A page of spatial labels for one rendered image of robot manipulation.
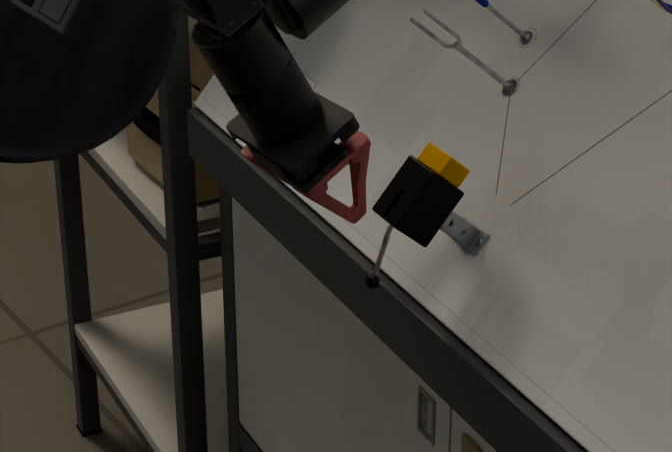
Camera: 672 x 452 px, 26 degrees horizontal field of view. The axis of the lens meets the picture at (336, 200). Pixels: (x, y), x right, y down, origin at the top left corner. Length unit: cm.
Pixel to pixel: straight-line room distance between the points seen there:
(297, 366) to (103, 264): 160
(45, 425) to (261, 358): 97
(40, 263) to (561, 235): 220
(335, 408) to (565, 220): 51
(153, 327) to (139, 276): 69
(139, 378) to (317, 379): 76
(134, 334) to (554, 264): 140
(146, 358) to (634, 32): 136
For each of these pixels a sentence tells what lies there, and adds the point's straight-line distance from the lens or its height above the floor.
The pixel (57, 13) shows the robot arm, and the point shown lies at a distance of 37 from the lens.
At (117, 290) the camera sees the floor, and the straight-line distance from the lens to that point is 324.
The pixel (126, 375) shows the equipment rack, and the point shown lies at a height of 24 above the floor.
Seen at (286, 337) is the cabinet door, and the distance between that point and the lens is 181.
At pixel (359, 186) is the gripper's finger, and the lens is 114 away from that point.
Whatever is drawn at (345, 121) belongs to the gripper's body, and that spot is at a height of 114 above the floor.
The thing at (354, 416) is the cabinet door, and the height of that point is 62.
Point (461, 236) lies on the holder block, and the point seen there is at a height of 94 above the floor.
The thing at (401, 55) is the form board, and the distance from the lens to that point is 159.
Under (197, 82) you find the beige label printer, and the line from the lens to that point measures 206.
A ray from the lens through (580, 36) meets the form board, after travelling 142.
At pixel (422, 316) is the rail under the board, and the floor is 87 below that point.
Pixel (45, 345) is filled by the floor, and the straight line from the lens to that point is 306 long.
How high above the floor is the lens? 155
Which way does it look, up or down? 25 degrees down
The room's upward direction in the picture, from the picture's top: straight up
